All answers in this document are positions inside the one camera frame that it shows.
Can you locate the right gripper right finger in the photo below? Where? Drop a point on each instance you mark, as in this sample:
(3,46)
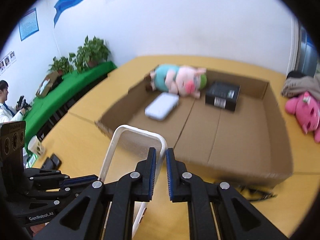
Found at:
(216,211)

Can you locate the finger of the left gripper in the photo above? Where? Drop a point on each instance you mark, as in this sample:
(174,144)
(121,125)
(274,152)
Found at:
(60,180)
(49,200)

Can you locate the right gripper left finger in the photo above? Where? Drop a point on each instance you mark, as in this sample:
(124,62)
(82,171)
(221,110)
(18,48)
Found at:
(105,211)

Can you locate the black sunglasses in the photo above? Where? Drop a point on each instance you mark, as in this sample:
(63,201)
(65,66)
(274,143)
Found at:
(253,193)

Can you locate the clear phone case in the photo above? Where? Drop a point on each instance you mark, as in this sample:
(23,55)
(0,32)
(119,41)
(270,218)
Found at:
(136,140)

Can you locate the light blue power bank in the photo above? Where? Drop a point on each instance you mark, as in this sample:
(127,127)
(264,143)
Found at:
(161,107)

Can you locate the black small objects on table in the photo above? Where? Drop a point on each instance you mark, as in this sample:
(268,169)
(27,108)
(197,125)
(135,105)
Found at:
(52,163)

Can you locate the white cup with pattern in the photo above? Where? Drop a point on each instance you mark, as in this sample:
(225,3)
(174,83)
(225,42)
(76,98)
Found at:
(36,147)

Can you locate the cardboard box tray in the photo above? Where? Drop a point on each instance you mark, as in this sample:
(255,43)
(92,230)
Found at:
(249,145)

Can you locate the green tablecloth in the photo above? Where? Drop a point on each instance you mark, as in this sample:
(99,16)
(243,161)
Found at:
(72,83)

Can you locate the brown cardboard box on green table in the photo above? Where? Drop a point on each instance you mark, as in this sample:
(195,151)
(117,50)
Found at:
(50,82)

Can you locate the small potted plant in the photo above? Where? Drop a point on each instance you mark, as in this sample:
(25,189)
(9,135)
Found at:
(61,65)

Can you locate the black product box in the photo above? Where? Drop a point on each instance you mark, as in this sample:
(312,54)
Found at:
(222,95)

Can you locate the large potted plant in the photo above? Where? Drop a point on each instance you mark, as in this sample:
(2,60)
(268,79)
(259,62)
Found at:
(93,52)

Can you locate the pink plush toy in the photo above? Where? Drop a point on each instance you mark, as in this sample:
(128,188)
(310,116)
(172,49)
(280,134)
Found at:
(306,110)

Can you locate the grey printed cloth bag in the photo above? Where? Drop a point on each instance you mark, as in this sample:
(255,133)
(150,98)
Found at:
(297,83)

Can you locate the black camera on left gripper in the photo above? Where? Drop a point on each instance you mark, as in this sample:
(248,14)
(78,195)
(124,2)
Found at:
(12,168)

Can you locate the blue wall poster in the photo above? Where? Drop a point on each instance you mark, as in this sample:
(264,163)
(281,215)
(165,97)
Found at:
(28,24)

